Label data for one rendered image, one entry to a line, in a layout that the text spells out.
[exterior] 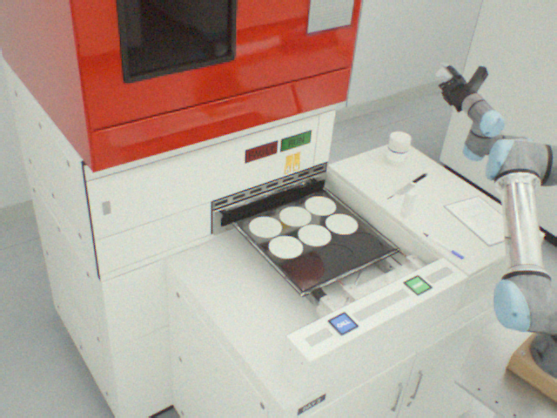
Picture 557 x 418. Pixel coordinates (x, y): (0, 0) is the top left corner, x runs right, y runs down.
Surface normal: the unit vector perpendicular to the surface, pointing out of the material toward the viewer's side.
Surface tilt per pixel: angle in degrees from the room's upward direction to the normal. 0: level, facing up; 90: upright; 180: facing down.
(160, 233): 90
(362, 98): 90
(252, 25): 90
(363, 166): 0
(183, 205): 90
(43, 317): 0
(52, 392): 0
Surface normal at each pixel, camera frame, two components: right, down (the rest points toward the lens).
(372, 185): 0.07, -0.79
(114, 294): 0.57, 0.53
